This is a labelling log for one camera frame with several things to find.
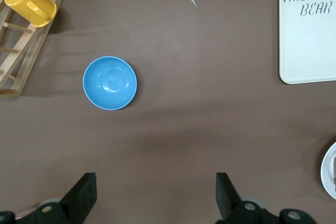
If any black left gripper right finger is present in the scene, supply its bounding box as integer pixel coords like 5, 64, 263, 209
215, 173, 316, 224

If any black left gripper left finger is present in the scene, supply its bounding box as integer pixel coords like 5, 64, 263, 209
0, 173, 97, 224

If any white round plate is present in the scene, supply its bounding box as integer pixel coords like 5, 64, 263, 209
320, 141, 336, 200

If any blue bowl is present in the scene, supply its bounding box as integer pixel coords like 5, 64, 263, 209
82, 56, 138, 111

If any wooden peg rack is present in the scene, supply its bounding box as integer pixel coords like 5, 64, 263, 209
0, 0, 66, 100

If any cream bear print tray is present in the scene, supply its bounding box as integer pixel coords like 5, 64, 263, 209
278, 0, 336, 85

